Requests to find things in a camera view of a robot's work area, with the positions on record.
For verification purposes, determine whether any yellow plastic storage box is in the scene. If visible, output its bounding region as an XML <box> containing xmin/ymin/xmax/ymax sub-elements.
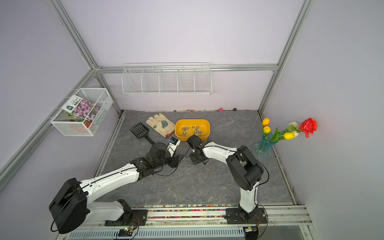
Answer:
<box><xmin>175</xmin><ymin>119</ymin><xmax>211</xmax><ymax>141</ymax></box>

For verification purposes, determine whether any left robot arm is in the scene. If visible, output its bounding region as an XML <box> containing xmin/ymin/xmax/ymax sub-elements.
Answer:
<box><xmin>49</xmin><ymin>138</ymin><xmax>184</xmax><ymax>234</ymax></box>

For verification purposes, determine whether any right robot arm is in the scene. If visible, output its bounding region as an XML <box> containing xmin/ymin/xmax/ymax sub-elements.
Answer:
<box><xmin>187</xmin><ymin>135</ymin><xmax>267</xmax><ymax>219</ymax></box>

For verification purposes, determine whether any beige work glove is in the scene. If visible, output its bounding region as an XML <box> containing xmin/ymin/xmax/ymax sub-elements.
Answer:
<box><xmin>146</xmin><ymin>113</ymin><xmax>176</xmax><ymax>138</ymax></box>

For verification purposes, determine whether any black slotted scoop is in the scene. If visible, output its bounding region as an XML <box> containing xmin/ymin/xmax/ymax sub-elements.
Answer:
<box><xmin>130</xmin><ymin>122</ymin><xmax>155</xmax><ymax>145</ymax></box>

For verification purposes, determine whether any blue glass vase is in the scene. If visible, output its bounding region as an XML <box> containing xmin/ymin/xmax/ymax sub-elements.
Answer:
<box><xmin>253</xmin><ymin>134</ymin><xmax>277</xmax><ymax>160</ymax></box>

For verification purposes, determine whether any orange artificial tulip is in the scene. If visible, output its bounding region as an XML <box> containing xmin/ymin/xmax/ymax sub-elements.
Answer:
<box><xmin>262</xmin><ymin>118</ymin><xmax>270</xmax><ymax>126</ymax></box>

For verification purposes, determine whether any yellow white artificial tulip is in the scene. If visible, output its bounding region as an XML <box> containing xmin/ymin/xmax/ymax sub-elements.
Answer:
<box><xmin>284</xmin><ymin>131</ymin><xmax>300</xmax><ymax>140</ymax></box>

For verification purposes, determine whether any purple flower seed packet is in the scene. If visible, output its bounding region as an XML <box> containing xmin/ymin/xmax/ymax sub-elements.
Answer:
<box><xmin>61</xmin><ymin>95</ymin><xmax>101</xmax><ymax>123</ymax></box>

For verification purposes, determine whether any red artificial rose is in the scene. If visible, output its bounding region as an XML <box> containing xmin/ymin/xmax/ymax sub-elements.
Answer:
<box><xmin>299</xmin><ymin>118</ymin><xmax>318</xmax><ymax>138</ymax></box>

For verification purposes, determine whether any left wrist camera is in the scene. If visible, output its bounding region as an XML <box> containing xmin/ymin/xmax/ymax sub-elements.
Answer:
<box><xmin>167</xmin><ymin>137</ymin><xmax>181</xmax><ymax>157</ymax></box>

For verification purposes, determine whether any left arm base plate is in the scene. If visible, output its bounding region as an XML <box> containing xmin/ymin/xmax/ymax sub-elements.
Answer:
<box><xmin>105</xmin><ymin>199</ymin><xmax>148</xmax><ymax>227</ymax></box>

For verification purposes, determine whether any white wire wall shelf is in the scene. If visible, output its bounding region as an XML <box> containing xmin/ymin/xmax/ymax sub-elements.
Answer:
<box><xmin>121</xmin><ymin>69</ymin><xmax>213</xmax><ymax>95</ymax></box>

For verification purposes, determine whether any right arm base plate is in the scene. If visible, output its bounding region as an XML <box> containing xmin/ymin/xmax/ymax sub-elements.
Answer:
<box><xmin>224</xmin><ymin>208</ymin><xmax>267</xmax><ymax>225</ymax></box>

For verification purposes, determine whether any white wire basket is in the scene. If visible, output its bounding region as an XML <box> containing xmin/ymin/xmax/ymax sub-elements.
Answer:
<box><xmin>51</xmin><ymin>88</ymin><xmax>113</xmax><ymax>137</ymax></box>

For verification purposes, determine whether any aluminium frame rail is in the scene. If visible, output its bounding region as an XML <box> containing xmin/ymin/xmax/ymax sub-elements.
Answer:
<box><xmin>97</xmin><ymin>63</ymin><xmax>279</xmax><ymax>74</ymax></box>

